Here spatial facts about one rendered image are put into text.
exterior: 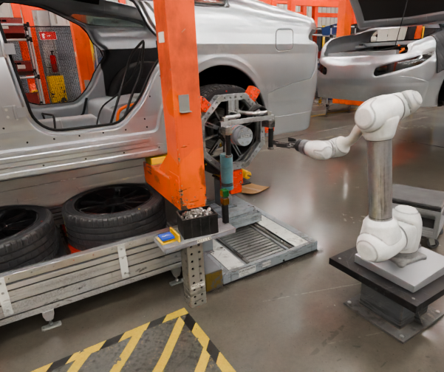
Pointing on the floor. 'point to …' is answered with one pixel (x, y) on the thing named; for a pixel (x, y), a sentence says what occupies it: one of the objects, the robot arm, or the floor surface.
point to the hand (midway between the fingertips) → (281, 140)
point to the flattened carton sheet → (253, 188)
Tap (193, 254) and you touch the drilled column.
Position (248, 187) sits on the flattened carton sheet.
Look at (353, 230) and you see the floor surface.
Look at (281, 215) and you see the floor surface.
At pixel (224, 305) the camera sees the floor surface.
